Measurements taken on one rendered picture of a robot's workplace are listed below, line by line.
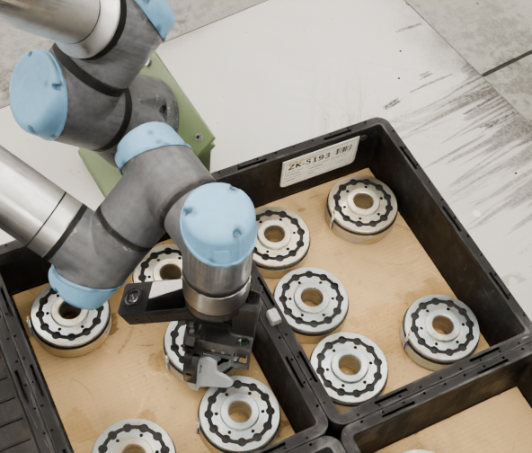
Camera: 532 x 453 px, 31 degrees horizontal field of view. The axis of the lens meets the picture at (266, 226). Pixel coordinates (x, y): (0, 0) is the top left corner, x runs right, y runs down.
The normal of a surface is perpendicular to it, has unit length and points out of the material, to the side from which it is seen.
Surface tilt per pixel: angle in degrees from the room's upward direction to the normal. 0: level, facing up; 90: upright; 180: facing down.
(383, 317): 0
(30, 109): 53
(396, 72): 0
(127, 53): 97
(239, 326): 90
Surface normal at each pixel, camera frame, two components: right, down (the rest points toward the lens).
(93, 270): -0.03, 0.40
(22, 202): 0.24, 0.07
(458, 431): 0.07, -0.56
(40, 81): -0.65, -0.03
